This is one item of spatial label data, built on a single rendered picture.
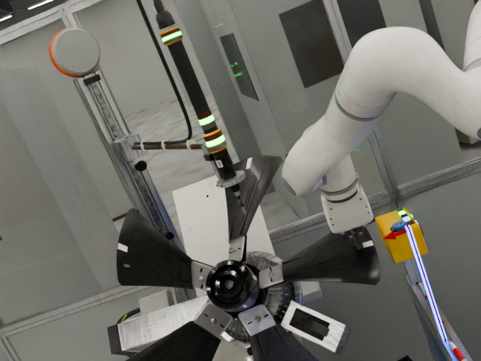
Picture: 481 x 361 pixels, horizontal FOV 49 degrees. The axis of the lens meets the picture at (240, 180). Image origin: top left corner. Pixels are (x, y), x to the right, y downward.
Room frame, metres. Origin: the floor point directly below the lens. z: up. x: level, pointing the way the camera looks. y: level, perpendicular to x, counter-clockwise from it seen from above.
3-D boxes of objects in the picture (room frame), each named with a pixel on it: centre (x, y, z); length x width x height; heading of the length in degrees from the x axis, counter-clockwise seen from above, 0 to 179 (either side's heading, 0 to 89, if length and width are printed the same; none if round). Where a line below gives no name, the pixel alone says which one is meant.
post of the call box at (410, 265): (1.43, -0.38, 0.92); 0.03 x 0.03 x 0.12; 82
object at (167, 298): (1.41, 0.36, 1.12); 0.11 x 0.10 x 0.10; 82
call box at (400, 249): (1.43, -0.38, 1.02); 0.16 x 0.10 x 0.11; 172
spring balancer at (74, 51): (1.83, 0.34, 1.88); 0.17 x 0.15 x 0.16; 82
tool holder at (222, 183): (1.19, 0.02, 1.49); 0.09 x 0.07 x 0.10; 27
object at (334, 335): (1.21, -0.03, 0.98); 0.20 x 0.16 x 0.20; 172
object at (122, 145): (1.74, 0.30, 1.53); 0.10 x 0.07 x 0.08; 27
